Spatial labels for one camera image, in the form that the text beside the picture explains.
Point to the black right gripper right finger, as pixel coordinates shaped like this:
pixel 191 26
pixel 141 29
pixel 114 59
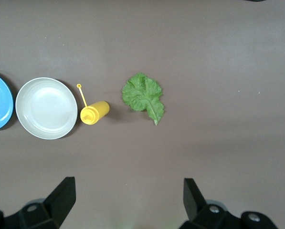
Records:
pixel 194 202

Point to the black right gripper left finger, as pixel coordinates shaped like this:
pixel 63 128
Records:
pixel 58 198

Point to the yellow squeeze bottle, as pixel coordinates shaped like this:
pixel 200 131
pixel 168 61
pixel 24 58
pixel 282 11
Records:
pixel 97 111

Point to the green lettuce leaf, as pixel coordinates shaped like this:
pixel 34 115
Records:
pixel 142 95

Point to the beige plate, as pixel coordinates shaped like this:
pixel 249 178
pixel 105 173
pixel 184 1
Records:
pixel 46 108

